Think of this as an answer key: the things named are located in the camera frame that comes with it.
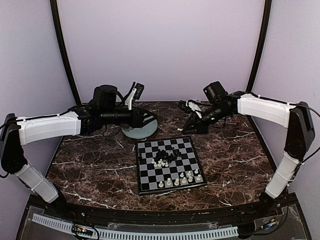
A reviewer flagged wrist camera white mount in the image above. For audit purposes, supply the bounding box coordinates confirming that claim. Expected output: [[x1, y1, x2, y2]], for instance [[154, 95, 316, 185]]
[[124, 82, 145, 110], [177, 100, 202, 119]]

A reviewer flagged black grey chessboard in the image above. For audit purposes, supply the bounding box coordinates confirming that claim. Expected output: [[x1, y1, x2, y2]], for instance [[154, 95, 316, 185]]
[[135, 136, 207, 196]]

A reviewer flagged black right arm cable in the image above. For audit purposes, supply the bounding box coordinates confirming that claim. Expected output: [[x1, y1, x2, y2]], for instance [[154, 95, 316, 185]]
[[297, 102, 320, 183]]

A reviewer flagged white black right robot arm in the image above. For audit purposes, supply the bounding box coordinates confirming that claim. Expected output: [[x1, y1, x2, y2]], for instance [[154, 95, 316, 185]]
[[179, 81, 316, 217]]

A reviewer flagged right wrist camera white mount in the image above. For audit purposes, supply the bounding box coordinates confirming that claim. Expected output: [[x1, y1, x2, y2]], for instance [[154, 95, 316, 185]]
[[177, 100, 202, 119]]

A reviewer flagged right black frame post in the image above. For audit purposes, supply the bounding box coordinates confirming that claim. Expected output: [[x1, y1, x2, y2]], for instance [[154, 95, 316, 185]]
[[245, 0, 272, 92]]

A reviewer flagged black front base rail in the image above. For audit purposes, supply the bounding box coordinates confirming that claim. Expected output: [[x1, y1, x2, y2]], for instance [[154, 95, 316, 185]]
[[40, 202, 276, 226]]

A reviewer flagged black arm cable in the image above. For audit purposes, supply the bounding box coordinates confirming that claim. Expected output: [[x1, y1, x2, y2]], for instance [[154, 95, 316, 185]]
[[297, 102, 320, 183], [0, 117, 13, 179]]

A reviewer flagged black chess pieces pile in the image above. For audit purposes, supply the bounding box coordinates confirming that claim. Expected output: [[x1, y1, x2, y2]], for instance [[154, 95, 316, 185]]
[[136, 146, 182, 164]]

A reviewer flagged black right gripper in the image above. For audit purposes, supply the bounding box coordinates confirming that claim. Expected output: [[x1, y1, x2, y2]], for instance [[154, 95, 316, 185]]
[[181, 103, 230, 135]]

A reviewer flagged pale green flower plate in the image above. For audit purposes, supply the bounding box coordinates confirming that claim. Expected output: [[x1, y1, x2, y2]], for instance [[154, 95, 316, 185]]
[[121, 120, 158, 140]]

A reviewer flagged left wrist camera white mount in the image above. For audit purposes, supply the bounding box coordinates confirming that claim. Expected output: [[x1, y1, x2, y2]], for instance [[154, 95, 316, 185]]
[[124, 82, 145, 110]]

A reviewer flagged black frame post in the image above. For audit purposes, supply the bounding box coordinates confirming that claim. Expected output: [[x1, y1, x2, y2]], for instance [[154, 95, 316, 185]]
[[245, 0, 272, 92], [49, 0, 82, 105]]

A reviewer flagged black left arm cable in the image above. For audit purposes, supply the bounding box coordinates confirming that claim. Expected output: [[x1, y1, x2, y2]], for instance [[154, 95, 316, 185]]
[[0, 117, 13, 179]]

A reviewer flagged white slotted cable duct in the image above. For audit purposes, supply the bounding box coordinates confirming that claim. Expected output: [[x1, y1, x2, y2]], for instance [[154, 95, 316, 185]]
[[31, 213, 239, 240]]

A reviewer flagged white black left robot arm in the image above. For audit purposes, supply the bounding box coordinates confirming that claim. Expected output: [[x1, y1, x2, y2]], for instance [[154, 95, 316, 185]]
[[0, 83, 158, 218]]

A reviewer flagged left black frame post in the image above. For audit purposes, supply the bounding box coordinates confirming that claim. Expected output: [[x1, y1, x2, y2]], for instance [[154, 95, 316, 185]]
[[49, 0, 82, 105]]

